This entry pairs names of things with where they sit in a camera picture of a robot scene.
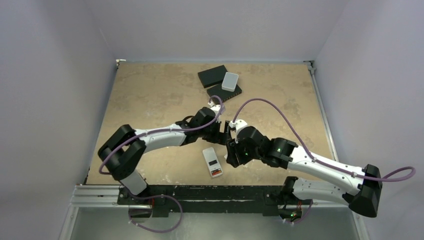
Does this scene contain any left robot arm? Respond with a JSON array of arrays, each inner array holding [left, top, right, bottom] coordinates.
[[97, 104, 226, 205]]

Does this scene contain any white remote control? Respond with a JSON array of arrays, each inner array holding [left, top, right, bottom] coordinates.
[[202, 147, 223, 178]]

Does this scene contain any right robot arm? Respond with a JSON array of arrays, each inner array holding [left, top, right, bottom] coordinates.
[[226, 122, 383, 218]]

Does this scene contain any white plastic box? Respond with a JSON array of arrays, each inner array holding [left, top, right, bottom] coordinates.
[[221, 72, 239, 92]]

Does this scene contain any black box rear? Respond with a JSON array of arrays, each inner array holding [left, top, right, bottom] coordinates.
[[197, 65, 228, 89]]

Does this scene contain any black box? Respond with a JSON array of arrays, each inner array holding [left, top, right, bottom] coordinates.
[[206, 84, 243, 103], [197, 65, 228, 89]]

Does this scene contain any red orange battery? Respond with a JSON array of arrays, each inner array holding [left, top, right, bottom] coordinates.
[[210, 169, 223, 178]]

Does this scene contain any black box front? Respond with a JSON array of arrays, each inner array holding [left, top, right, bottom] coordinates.
[[206, 84, 243, 103]]

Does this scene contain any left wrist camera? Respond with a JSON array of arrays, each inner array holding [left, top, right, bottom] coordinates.
[[208, 100, 226, 116]]

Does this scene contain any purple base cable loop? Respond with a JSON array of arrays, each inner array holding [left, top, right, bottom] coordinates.
[[128, 194, 183, 234]]

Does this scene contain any black base bar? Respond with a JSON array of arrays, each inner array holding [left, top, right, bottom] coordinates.
[[117, 176, 311, 218]]

